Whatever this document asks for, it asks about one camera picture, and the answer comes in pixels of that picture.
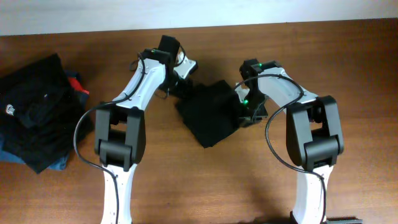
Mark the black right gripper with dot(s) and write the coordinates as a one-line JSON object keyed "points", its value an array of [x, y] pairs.
{"points": [[254, 115]]}

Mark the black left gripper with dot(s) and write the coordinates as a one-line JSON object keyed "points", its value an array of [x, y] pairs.
{"points": [[175, 90]]}

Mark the black polo shirt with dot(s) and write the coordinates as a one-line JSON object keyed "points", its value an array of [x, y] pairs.
{"points": [[211, 113]]}

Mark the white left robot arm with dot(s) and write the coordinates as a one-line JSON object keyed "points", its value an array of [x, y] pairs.
{"points": [[120, 131]]}

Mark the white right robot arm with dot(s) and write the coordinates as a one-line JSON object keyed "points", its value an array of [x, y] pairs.
{"points": [[314, 137]]}

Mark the red garment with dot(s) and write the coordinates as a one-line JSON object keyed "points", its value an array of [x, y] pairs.
{"points": [[76, 85]]}

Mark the black garment with logo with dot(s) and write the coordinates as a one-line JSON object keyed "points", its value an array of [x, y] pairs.
{"points": [[39, 112]]}

